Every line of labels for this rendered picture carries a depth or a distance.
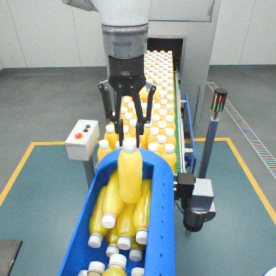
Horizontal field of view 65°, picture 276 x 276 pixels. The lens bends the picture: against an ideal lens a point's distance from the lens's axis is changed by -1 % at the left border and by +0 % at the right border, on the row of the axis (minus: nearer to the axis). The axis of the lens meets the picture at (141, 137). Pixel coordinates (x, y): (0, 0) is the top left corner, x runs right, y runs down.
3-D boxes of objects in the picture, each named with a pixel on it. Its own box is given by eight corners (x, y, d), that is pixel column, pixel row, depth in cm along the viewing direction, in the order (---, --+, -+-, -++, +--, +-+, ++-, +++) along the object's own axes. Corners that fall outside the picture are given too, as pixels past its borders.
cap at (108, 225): (108, 213, 64) (107, 218, 63) (118, 219, 65) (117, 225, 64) (100, 218, 66) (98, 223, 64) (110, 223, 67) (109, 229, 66)
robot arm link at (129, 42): (146, 27, 38) (146, 62, 42) (150, 19, 45) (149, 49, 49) (95, 27, 39) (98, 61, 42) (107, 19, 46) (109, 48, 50)
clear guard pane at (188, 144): (184, 215, 141) (194, 158, 113) (179, 142, 205) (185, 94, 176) (184, 215, 141) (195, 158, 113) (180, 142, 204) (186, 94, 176)
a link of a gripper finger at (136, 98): (130, 77, 50) (136, 77, 50) (140, 119, 57) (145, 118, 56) (127, 84, 47) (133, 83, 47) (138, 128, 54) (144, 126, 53)
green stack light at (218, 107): (211, 111, 108) (213, 102, 106) (209, 105, 114) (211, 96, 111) (224, 112, 108) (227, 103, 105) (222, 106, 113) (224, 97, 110)
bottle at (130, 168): (140, 205, 66) (141, 154, 56) (117, 202, 67) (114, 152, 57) (143, 188, 72) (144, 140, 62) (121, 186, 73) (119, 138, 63)
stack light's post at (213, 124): (185, 236, 178) (211, 121, 113) (185, 232, 181) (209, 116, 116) (190, 237, 177) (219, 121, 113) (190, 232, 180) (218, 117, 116)
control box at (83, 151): (68, 159, 104) (63, 142, 98) (82, 135, 120) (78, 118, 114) (89, 160, 103) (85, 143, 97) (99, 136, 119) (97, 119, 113)
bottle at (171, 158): (157, 182, 105) (159, 152, 94) (161, 172, 111) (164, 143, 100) (171, 186, 103) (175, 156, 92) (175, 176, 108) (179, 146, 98)
